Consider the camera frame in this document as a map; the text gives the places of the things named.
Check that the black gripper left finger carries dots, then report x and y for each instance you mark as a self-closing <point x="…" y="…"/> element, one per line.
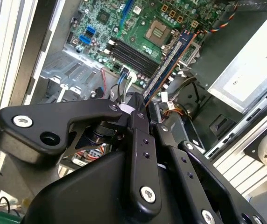
<point x="42" y="121"/>

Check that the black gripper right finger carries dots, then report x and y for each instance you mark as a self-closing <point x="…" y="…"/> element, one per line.
<point x="182" y="168"/>

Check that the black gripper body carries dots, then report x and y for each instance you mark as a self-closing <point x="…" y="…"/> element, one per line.
<point x="89" y="198"/>

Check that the RAM memory stick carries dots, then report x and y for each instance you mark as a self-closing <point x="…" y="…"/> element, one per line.
<point x="170" y="65"/>

